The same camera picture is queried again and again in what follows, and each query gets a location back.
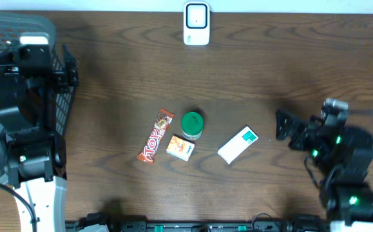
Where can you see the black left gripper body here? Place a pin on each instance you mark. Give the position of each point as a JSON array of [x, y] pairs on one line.
[[53, 81]]

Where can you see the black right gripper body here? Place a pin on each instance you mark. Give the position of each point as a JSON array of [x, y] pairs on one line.
[[318, 147]]

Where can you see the white green box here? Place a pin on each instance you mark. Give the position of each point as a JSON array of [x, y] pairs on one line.
[[237, 144]]

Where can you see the green lid jar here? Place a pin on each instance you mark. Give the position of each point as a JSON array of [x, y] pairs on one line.
[[192, 125]]

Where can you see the orange chocolate bar wrapper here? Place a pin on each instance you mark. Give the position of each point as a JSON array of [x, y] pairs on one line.
[[160, 127]]

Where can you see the orange snack box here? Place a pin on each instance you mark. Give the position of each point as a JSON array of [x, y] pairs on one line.
[[180, 148]]

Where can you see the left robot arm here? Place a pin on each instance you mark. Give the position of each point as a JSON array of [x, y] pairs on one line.
[[40, 203]]

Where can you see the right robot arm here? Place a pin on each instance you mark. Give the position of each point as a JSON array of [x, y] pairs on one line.
[[343, 155]]

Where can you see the white barcode scanner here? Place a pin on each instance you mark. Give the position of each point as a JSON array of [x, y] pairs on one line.
[[196, 27]]

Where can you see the grey plastic basket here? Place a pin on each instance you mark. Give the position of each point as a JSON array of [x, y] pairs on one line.
[[38, 81]]

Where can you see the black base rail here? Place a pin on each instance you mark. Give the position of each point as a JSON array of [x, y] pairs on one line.
[[260, 223]]

